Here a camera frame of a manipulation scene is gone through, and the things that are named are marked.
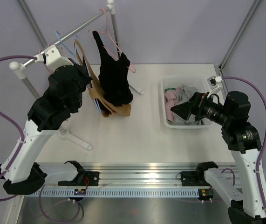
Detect green tank top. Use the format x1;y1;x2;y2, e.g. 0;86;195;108
164;88;176;92

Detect black tank top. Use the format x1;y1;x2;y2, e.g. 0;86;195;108
92;31;133;106

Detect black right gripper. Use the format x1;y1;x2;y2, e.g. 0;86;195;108
171;91;232;126

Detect white plastic basket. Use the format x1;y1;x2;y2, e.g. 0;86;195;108
161;76;211;129

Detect brown tank top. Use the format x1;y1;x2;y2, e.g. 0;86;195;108
79;45;131;118

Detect metal clothes rack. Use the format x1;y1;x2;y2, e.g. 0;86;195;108
8;0;145;151

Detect mauve pink tank top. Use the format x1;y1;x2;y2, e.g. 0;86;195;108
164;90;178;122

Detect white slotted cable duct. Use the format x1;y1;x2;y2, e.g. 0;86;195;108
32;188;199;198

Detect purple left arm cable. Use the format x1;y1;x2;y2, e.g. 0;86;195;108
0;55;39;201

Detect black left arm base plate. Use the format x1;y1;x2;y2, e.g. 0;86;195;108
58;171;100;187

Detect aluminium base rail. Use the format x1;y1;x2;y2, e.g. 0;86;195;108
15;162;247;189

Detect purple floor cable left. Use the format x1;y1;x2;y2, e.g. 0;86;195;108
38;184;84;222

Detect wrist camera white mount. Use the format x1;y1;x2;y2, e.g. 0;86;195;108
207;76;223;98
34;44;74;71

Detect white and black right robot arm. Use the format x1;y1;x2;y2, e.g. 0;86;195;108
171;91;266;224

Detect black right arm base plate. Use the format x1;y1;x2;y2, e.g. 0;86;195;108
176;171;211;187

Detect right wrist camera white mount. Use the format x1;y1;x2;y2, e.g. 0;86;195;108
207;76;223;98

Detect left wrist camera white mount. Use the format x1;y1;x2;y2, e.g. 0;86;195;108
34;44;74;71

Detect grey tank top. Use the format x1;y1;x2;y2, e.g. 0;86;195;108
172;84;205;126

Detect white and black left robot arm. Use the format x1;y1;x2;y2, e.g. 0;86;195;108
0;63;92;195

